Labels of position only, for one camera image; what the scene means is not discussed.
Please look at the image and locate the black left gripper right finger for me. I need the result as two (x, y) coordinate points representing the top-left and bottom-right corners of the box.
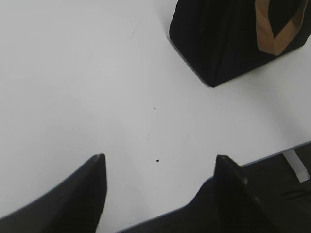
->
(214, 155), (280, 233)

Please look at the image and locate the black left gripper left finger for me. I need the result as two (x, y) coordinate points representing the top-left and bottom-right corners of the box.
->
(0, 154), (107, 233)

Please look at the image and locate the black bag with tan handles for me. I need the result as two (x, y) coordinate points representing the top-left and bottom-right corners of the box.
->
(169, 0), (311, 87)

